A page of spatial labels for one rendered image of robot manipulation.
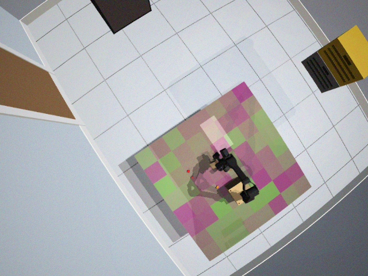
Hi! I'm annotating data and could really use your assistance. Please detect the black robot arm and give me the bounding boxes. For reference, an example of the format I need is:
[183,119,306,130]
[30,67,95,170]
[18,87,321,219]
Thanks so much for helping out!
[215,148,259,203]

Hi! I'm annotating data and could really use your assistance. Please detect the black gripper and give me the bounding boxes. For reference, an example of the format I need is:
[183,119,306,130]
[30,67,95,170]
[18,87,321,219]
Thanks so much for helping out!
[213,152,230,172]

